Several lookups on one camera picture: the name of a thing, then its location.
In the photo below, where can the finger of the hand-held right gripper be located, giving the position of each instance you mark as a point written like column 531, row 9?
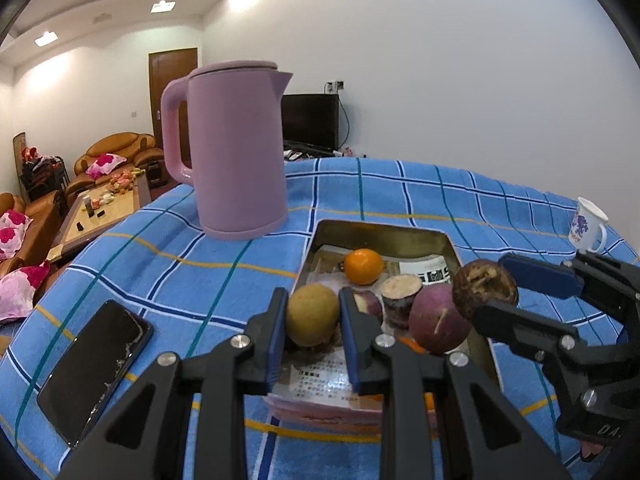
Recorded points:
column 515, row 325
column 540, row 275

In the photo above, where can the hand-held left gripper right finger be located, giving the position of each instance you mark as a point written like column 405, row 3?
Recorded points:
column 350, row 340

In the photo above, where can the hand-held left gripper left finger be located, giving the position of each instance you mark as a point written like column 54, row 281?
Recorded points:
column 277, row 335

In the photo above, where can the yellow-brown longan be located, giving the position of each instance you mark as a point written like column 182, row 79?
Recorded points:
column 312, row 315

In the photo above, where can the large orange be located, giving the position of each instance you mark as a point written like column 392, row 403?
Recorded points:
column 412, row 345

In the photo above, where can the dark sugarcane piece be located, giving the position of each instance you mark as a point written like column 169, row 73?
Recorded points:
column 400, row 295

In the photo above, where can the small orange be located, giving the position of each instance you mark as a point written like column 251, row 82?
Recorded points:
column 363, row 266

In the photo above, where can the smooth purple passion fruit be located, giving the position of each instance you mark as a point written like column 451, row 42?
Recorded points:
column 435, row 320

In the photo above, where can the pink metal tin box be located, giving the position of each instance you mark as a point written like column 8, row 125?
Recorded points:
column 380, row 235

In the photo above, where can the person's right hand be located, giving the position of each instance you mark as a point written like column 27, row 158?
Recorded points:
column 592, row 452

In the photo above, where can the printed paper leaflet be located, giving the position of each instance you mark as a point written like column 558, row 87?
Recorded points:
column 320, row 385

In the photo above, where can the white printed mug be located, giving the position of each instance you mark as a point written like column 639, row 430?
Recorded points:
column 585, row 225

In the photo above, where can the blue plaid tablecloth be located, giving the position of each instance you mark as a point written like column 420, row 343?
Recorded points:
column 425, row 195

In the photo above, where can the pink electric kettle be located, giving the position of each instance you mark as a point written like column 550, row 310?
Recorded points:
column 235, row 160

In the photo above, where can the black smartphone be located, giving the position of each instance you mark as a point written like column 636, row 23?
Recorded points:
column 95, row 370

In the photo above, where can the white television stand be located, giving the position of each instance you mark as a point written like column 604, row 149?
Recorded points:
column 320, row 152

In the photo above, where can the wooden coffee table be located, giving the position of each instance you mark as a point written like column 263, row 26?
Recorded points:
column 95, row 220

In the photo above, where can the black television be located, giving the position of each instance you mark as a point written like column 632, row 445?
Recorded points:
column 310, row 120

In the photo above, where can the pile of snacks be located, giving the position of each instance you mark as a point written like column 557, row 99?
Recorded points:
column 122, row 180

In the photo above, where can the pink floral pillow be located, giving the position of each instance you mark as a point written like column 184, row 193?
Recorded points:
column 106, row 163
column 22, row 290
column 12, row 232

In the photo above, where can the brown leather sofa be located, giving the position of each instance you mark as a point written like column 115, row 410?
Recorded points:
column 125, row 142
column 42, row 220

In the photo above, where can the brown wooden door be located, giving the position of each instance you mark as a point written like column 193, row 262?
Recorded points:
column 172, row 90

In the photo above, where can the dark chair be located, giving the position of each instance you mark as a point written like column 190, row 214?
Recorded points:
column 40, row 170

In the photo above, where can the rectangular ceiling light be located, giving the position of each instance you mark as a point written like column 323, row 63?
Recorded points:
column 46, row 37
column 164, row 6

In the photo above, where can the ceiling air vent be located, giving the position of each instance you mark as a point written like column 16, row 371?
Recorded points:
column 102, row 19

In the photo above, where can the wall socket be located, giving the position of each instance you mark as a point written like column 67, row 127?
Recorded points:
column 335, row 85

